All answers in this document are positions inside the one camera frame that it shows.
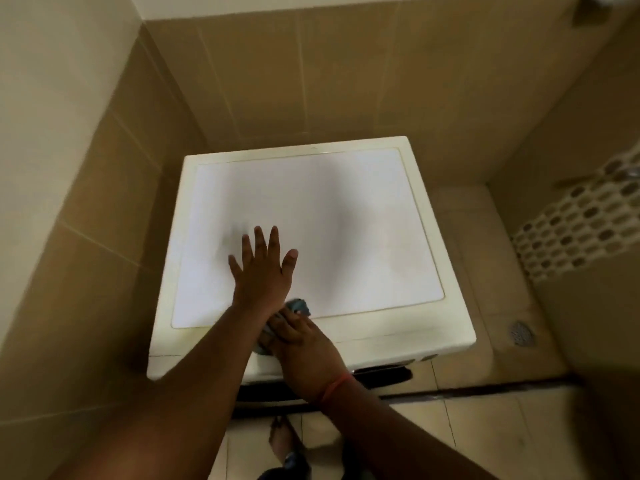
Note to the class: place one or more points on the person's right hand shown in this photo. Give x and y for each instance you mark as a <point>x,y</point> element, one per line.
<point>307,357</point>

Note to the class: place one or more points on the person's right forearm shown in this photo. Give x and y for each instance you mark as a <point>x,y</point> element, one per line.
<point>400,439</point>

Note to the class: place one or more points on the person's left hand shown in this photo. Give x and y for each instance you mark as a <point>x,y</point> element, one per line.
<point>262,284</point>

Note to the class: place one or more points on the person's left forearm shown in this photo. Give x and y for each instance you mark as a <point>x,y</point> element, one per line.
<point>165,414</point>

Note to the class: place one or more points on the blue cloth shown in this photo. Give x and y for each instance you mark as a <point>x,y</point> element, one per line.
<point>300,307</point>

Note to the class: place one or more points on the person's left foot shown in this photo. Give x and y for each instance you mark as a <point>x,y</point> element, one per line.
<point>282,439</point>

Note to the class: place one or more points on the red thread wristband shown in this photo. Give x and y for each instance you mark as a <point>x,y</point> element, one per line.
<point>336,385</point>

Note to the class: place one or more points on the white washing machine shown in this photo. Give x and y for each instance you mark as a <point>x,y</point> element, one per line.
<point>325,204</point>

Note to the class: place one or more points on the round steel floor drain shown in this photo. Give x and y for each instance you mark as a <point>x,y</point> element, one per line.
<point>521,333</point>

